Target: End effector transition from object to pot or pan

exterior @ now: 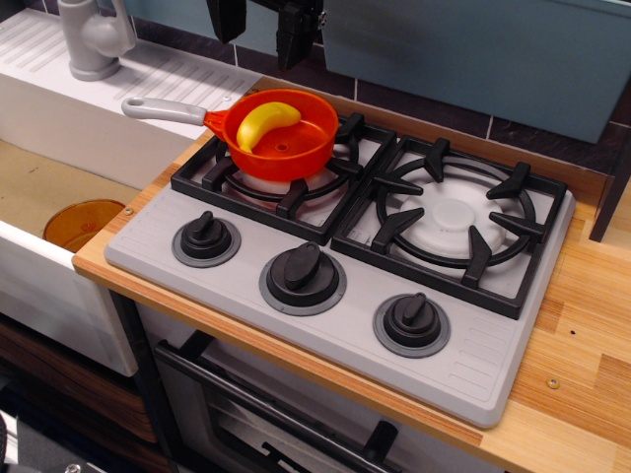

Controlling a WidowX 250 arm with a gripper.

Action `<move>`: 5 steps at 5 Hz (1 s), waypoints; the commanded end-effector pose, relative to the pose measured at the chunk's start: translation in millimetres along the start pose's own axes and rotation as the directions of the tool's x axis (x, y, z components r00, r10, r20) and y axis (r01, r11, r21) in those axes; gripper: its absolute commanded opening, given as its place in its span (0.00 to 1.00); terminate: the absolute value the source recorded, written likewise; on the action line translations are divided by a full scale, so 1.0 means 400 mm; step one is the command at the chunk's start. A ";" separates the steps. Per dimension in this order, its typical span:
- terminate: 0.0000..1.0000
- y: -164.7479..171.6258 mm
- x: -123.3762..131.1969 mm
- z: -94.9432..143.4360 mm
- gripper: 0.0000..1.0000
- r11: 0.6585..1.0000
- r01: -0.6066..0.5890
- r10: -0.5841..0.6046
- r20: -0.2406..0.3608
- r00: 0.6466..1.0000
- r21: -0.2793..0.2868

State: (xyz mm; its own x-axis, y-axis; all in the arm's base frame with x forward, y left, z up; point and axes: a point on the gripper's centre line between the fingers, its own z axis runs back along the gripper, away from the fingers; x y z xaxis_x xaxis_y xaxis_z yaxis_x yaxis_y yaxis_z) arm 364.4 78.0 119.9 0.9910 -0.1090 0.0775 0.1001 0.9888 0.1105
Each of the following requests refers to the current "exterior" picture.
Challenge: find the oven door with black handle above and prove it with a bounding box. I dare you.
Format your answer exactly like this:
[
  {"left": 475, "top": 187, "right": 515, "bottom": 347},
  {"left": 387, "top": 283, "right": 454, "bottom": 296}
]
[{"left": 154, "top": 331, "right": 489, "bottom": 472}]

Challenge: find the white toy sink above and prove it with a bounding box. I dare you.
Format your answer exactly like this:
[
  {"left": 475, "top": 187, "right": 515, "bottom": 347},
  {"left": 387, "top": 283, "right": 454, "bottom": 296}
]
[{"left": 1, "top": 8, "right": 258, "bottom": 377}]

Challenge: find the black stove knob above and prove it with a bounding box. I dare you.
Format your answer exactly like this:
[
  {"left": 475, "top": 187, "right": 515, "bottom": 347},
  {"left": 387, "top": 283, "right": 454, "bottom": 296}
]
[
  {"left": 172, "top": 211, "right": 242, "bottom": 269},
  {"left": 373, "top": 293, "right": 451, "bottom": 359},
  {"left": 259, "top": 241, "right": 347, "bottom": 317}
]

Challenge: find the black left stove knob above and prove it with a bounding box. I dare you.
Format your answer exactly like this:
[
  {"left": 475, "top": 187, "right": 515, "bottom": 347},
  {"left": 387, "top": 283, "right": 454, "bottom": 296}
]
[{"left": 172, "top": 211, "right": 242, "bottom": 269}]

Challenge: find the orange toy pot grey handle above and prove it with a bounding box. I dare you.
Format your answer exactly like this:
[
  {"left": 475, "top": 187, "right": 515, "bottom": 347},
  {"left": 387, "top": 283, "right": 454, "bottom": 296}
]
[{"left": 121, "top": 89, "right": 339, "bottom": 181}]

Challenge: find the black burner grate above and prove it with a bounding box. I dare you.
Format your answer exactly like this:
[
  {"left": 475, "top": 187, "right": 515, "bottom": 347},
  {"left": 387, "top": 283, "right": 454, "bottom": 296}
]
[
  {"left": 171, "top": 113, "right": 396, "bottom": 244},
  {"left": 331, "top": 136, "right": 569, "bottom": 319}
]

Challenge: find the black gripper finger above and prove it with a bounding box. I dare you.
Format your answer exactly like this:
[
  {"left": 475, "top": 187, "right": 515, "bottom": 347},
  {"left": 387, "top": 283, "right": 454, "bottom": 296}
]
[
  {"left": 276, "top": 1, "right": 316, "bottom": 70},
  {"left": 206, "top": 0, "right": 246, "bottom": 43}
]

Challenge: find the teal range hood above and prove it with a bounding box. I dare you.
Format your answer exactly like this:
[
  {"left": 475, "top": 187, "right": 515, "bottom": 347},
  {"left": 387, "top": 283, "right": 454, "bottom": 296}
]
[{"left": 122, "top": 0, "right": 631, "bottom": 145}]

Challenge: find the yellow toy banana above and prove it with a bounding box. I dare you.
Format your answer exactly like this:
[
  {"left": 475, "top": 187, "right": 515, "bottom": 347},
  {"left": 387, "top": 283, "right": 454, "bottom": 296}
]
[{"left": 237, "top": 101, "right": 302, "bottom": 153}]

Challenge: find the black middle stove knob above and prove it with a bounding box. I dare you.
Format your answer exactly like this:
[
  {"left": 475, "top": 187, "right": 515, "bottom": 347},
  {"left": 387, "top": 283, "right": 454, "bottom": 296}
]
[{"left": 259, "top": 241, "right": 347, "bottom": 317}]

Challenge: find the black left burner grate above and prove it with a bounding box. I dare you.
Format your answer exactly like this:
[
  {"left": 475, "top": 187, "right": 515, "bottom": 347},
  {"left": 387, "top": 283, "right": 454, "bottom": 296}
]
[{"left": 171, "top": 113, "right": 396, "bottom": 244}]

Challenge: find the black right stove knob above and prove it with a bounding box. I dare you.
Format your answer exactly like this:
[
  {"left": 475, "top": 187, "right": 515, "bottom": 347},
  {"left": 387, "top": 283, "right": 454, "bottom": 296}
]
[{"left": 373, "top": 293, "right": 451, "bottom": 359}]

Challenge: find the grey toy stove top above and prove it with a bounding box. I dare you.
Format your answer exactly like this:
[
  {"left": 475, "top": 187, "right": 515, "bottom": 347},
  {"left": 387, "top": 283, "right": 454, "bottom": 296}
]
[{"left": 105, "top": 129, "right": 576, "bottom": 428}]

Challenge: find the grey toy faucet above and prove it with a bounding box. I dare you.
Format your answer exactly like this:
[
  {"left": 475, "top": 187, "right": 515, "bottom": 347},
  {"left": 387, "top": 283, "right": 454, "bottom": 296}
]
[{"left": 57, "top": 0, "right": 137, "bottom": 82}]

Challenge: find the orange transparent lid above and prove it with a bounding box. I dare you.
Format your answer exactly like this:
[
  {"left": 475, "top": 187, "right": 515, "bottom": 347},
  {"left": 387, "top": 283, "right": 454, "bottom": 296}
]
[{"left": 43, "top": 199, "right": 125, "bottom": 253}]

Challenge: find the black right burner grate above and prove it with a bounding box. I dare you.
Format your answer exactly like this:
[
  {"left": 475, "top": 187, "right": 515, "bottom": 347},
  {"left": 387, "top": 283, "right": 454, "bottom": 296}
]
[{"left": 331, "top": 136, "right": 569, "bottom": 319}]

